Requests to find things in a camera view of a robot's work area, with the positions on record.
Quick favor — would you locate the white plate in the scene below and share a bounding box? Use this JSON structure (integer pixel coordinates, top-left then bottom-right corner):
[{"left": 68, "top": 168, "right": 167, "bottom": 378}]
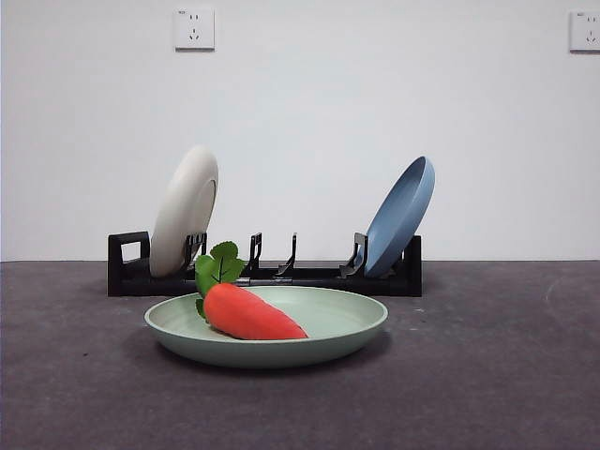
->
[{"left": 149, "top": 143, "right": 219, "bottom": 278}]

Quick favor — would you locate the white wall socket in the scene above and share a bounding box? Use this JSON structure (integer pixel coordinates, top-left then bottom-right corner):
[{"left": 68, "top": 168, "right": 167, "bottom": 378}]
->
[
  {"left": 174, "top": 7, "right": 217, "bottom": 52},
  {"left": 569, "top": 10, "right": 600, "bottom": 53}
]

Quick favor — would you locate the blue plate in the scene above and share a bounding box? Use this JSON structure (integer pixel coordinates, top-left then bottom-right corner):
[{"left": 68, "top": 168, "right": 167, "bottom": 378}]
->
[{"left": 364, "top": 156, "right": 436, "bottom": 278}]

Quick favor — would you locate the black plate rack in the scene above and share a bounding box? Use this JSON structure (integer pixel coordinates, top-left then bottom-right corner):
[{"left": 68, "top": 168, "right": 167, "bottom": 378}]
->
[{"left": 107, "top": 230, "right": 422, "bottom": 297}]

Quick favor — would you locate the green plate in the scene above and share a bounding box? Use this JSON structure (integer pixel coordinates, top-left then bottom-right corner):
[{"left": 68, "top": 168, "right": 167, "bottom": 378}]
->
[{"left": 142, "top": 284, "right": 390, "bottom": 369}]

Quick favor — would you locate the orange carrot with green leaves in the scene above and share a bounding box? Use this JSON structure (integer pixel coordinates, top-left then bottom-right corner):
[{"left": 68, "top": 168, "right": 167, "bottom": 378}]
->
[{"left": 194, "top": 240, "right": 310, "bottom": 340}]

